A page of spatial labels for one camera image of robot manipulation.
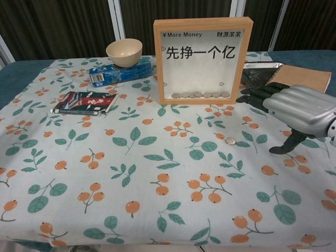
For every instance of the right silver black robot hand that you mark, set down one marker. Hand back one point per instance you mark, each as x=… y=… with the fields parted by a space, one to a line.
x=296 y=110

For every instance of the kraft spiral notebook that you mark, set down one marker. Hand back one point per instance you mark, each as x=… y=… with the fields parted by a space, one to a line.
x=304 y=74

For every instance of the metal tray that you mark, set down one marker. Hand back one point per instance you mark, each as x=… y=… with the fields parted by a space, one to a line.
x=253 y=71

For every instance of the floral fruit tablecloth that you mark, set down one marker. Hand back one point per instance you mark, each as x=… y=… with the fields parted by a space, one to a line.
x=131 y=170

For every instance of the beige bowl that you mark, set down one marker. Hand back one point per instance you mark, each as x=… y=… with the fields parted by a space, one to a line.
x=123 y=56

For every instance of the blue tissue pack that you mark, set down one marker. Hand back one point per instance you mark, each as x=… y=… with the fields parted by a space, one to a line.
x=118 y=74

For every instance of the dark red-white snack packet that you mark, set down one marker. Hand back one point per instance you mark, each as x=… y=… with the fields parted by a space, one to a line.
x=84 y=103

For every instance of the dark ribbed partition screen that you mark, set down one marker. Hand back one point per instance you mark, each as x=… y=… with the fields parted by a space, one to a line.
x=65 y=26

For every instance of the teal blue table cover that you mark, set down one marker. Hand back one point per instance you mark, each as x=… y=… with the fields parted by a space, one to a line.
x=15 y=76

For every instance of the wooden frame money box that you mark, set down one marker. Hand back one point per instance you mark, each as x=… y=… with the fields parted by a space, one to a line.
x=157 y=65

